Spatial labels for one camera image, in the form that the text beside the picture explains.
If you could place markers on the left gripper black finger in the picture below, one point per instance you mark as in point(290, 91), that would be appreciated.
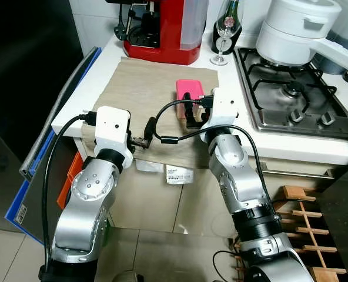
point(151, 126)

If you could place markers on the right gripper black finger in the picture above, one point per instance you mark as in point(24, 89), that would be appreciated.
point(190, 121)

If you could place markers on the pink lidded container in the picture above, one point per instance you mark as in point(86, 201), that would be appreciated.
point(188, 88)

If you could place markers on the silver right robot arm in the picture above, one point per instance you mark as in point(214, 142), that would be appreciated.
point(238, 176)

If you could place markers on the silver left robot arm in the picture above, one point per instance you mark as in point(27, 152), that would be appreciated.
point(89, 200)

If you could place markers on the plain white paper tag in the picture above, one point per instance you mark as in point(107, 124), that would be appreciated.
point(149, 165)

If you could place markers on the white printed paper tag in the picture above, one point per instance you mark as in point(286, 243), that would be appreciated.
point(178, 175)

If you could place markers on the cream kitchen cabinet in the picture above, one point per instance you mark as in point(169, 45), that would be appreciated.
point(162, 205)

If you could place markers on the orange plastic board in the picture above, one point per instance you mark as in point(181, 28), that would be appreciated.
point(68, 182)

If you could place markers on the dark green glass bottle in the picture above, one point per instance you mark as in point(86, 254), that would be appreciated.
point(237, 41)

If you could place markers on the red coffee machine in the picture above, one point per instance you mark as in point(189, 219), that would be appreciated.
point(162, 35)

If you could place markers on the clear wine glass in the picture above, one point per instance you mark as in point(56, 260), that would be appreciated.
point(225, 26)

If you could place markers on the steel gas hob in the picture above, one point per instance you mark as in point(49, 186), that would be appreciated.
point(291, 100)

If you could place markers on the green plastic board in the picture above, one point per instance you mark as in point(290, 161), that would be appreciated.
point(106, 234)

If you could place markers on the grey metal sheet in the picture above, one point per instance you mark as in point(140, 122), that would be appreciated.
point(39, 194)

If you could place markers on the white saucepan with lid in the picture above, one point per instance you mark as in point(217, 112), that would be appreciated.
point(291, 35)

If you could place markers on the wooden slatted rack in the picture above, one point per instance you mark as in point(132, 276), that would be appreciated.
point(297, 194)

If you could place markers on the blue plastic board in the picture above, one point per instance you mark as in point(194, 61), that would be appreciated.
point(15, 214)

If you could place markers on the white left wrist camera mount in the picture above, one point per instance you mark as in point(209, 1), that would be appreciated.
point(112, 126)

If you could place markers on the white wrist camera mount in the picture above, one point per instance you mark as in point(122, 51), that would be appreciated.
point(112, 126)
point(224, 108)

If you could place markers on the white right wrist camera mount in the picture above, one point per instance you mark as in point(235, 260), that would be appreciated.
point(224, 108)

